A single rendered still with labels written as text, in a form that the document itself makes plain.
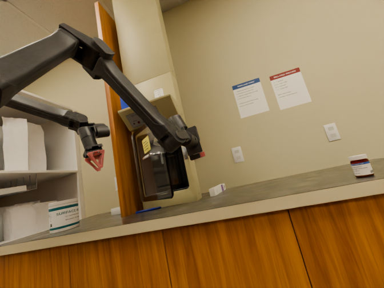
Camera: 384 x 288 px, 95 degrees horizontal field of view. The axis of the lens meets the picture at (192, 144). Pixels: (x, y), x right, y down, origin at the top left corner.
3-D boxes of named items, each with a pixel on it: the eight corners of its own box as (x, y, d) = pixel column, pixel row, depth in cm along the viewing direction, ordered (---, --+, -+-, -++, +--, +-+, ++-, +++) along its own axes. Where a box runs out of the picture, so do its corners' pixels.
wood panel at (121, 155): (160, 201, 138) (135, 50, 166) (164, 200, 138) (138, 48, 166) (120, 217, 92) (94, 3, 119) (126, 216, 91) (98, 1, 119)
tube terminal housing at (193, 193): (162, 203, 122) (144, 102, 138) (207, 194, 115) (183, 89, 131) (143, 211, 99) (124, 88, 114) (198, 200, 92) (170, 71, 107)
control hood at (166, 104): (131, 132, 108) (129, 116, 110) (180, 116, 101) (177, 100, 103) (119, 127, 97) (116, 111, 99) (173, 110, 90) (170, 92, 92)
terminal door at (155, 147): (143, 202, 99) (133, 134, 107) (174, 198, 77) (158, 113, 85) (142, 202, 98) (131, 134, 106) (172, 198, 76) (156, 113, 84)
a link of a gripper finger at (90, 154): (106, 168, 82) (99, 151, 84) (110, 163, 77) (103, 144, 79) (90, 174, 77) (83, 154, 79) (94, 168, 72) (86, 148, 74)
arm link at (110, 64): (76, 64, 58) (88, 35, 53) (91, 64, 63) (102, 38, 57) (166, 158, 62) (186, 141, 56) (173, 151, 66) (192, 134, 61)
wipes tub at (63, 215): (67, 227, 101) (65, 200, 104) (85, 223, 98) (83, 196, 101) (43, 235, 89) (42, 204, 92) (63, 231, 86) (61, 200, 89)
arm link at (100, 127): (72, 127, 85) (75, 114, 80) (97, 125, 94) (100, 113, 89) (83, 146, 81) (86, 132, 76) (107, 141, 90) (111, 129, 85)
